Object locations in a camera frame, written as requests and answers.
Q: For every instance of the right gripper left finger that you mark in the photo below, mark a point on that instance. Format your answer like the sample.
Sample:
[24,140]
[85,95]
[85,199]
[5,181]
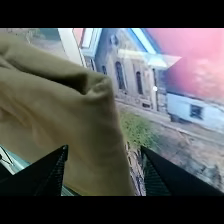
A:
[40,176]

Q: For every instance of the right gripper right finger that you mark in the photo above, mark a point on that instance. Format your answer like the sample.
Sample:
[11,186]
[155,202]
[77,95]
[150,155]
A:
[170,178]

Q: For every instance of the brown garment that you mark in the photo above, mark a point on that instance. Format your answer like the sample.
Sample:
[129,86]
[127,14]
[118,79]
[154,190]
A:
[66,116]

